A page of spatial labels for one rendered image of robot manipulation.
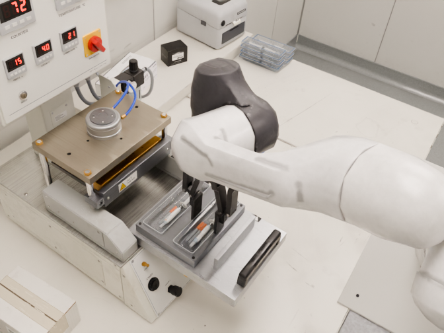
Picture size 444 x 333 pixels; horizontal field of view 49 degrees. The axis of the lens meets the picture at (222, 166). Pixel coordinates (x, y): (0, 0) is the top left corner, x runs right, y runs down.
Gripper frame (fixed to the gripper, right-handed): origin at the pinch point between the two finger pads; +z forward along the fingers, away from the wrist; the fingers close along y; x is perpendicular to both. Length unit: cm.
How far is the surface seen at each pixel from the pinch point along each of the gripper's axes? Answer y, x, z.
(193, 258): 3.2, -9.2, 3.5
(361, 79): -34, 237, 102
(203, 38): -66, 89, 20
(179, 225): -4.6, -4.2, 3.5
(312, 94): -16, 94, 28
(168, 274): -5.8, -6.8, 20.9
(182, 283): -3.5, -4.1, 26.0
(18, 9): -42, -7, -36
